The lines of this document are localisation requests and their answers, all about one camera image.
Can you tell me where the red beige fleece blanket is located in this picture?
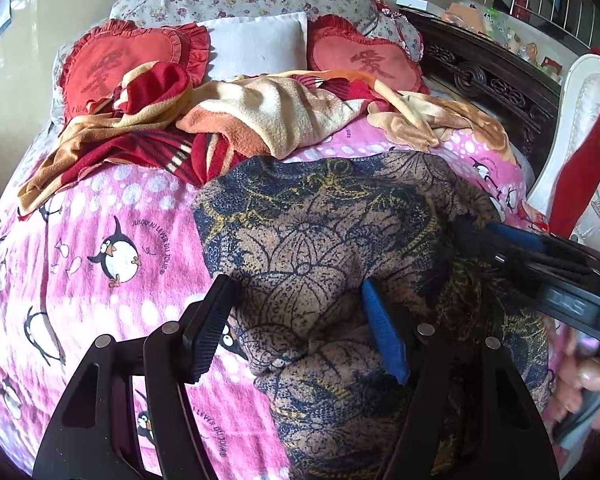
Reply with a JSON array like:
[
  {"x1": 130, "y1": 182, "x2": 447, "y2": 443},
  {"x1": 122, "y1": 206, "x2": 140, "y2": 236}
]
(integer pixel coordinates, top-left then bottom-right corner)
[{"x1": 17, "y1": 60, "x2": 518, "y2": 216}]

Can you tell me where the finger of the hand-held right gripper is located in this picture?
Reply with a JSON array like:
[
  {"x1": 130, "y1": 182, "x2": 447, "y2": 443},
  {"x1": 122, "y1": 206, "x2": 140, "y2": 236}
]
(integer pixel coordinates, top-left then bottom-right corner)
[
  {"x1": 452, "y1": 215, "x2": 598, "y2": 281},
  {"x1": 485, "y1": 221, "x2": 600, "y2": 267}
]

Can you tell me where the blue gold floral garment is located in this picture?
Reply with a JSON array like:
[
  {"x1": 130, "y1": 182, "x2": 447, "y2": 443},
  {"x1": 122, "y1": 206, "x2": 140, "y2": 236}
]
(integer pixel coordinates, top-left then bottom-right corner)
[{"x1": 192, "y1": 152, "x2": 551, "y2": 480}]

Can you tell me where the large red heart pillow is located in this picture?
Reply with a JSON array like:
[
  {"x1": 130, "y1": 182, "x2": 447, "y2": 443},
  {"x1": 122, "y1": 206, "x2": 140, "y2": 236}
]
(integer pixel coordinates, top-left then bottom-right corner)
[{"x1": 57, "y1": 19, "x2": 211, "y2": 121}]

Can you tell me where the pink penguin blanket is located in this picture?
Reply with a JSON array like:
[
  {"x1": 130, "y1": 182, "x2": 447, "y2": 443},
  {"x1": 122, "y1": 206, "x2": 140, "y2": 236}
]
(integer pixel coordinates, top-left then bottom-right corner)
[{"x1": 0, "y1": 115, "x2": 531, "y2": 480}]

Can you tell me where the small red heart pillow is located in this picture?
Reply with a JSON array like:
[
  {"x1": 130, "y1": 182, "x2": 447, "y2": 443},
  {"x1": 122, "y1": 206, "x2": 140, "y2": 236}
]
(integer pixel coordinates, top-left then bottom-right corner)
[{"x1": 306, "y1": 14, "x2": 426, "y2": 96}]

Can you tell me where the person's right hand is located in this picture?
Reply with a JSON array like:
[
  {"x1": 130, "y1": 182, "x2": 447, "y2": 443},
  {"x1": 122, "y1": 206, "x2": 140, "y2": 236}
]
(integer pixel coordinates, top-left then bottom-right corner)
[{"x1": 552, "y1": 330, "x2": 600, "y2": 426}]

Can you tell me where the white pillow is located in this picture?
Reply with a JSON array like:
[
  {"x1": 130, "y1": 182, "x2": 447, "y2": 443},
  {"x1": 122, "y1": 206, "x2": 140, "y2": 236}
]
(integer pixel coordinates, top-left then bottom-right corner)
[{"x1": 197, "y1": 11, "x2": 308, "y2": 81}]

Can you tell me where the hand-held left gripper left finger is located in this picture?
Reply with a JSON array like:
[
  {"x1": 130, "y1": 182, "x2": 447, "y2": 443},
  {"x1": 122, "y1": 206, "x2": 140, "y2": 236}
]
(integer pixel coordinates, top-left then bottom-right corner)
[{"x1": 32, "y1": 275, "x2": 238, "y2": 480}]

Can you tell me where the white ornate chair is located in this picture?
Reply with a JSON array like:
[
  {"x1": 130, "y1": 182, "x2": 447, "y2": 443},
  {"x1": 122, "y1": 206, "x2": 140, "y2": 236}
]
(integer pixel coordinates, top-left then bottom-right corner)
[{"x1": 525, "y1": 52, "x2": 600, "y2": 256}]

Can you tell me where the dark carved wooden headboard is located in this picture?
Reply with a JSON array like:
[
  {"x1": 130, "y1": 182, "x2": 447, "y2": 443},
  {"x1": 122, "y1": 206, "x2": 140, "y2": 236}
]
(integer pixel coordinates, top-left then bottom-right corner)
[{"x1": 397, "y1": 7, "x2": 563, "y2": 196}]

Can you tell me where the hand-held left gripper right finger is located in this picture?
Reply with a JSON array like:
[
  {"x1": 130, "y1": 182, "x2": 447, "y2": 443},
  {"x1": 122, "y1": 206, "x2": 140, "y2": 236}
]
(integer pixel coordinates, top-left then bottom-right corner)
[{"x1": 361, "y1": 280, "x2": 561, "y2": 480}]

